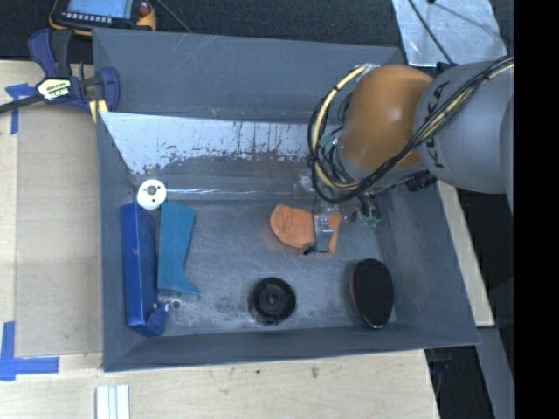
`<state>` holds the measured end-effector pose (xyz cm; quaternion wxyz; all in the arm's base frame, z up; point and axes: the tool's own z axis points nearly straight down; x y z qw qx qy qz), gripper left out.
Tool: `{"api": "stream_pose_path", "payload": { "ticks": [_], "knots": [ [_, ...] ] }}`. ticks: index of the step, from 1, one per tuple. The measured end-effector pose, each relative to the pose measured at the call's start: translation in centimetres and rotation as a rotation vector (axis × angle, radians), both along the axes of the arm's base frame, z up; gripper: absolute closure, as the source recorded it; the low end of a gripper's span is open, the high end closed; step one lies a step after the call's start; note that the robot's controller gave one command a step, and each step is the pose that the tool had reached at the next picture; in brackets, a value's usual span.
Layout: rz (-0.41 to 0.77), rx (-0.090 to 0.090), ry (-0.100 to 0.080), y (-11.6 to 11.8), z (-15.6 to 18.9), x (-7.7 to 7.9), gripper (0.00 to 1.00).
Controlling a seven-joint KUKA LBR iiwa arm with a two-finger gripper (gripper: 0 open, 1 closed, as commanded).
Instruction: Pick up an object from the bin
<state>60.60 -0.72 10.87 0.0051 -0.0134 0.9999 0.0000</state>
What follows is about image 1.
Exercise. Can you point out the orange soft lump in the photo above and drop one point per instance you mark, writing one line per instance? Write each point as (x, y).
(290, 227)

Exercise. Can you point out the black cylinder on white bracket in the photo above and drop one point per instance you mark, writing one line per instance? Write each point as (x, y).
(420, 182)

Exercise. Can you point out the white round knob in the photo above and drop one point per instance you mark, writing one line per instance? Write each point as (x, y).
(151, 194)

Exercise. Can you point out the black round disc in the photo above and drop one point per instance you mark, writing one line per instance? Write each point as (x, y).
(272, 300)

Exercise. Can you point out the grey metal bin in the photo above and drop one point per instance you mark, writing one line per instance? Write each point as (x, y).
(244, 81)

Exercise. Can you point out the blue long flat box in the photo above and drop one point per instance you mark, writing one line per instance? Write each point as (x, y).
(139, 264)

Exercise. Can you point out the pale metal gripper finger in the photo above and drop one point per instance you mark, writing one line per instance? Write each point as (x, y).
(323, 230)
(305, 181)

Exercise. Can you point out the teal boot-shaped piece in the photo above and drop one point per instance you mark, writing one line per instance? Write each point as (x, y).
(174, 251)

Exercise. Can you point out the black oval brush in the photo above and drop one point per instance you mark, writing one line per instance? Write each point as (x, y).
(373, 293)

